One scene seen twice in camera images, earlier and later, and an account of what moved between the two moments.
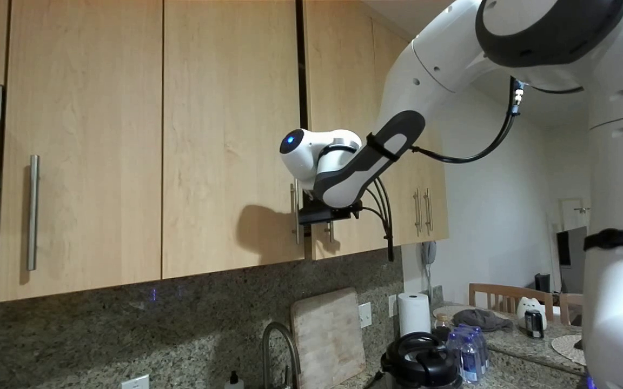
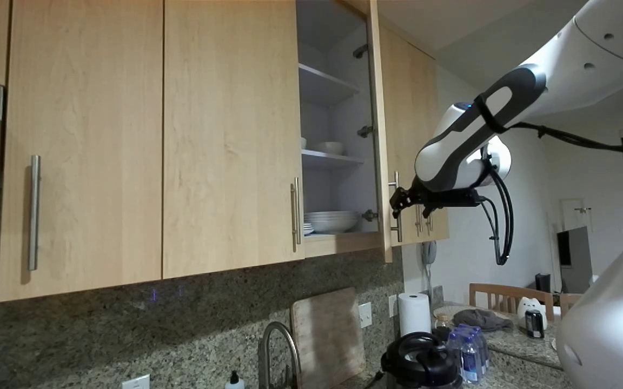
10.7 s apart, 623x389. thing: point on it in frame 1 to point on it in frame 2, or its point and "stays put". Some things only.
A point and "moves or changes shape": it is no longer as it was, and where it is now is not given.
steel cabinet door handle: [295, 210] to [395, 220]
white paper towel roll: [413, 315] stays put
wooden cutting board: [327, 347] stays put
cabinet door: [80, 148] stays put
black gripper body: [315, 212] to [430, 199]
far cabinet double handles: [427, 212] stays put
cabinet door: [229, 93] stays put
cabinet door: [349, 55] moves or changes shape
